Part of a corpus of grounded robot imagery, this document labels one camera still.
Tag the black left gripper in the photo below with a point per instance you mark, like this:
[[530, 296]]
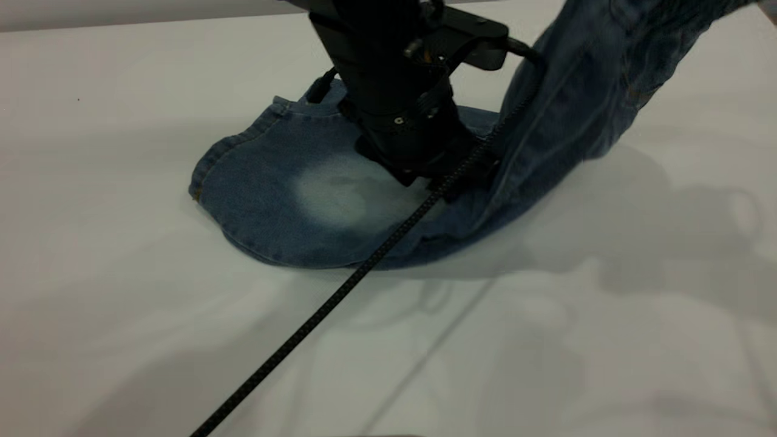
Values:
[[407, 139]]

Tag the blue denim shorts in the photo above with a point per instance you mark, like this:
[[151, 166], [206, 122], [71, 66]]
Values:
[[273, 194]]

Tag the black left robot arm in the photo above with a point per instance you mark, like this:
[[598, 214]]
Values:
[[370, 48]]

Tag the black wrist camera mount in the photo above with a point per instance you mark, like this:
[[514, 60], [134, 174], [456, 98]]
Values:
[[473, 39]]

